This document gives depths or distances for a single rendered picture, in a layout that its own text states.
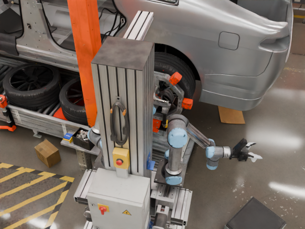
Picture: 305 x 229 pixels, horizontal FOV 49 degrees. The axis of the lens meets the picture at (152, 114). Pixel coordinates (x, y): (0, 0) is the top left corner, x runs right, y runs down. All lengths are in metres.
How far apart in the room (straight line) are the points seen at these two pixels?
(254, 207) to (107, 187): 1.53
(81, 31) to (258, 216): 2.12
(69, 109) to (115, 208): 1.83
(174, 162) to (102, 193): 0.53
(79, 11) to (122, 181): 1.28
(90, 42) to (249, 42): 1.28
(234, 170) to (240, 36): 1.56
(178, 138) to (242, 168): 1.87
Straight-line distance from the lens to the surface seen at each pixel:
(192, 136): 2.25
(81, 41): 2.74
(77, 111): 3.61
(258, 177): 3.79
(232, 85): 3.13
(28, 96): 3.96
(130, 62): 1.56
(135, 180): 2.06
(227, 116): 4.31
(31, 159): 3.94
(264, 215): 3.13
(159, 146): 3.65
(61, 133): 3.83
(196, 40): 2.95
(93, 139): 2.60
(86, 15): 2.58
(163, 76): 2.98
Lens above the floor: 2.91
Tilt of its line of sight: 43 degrees down
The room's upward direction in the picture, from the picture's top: 1 degrees clockwise
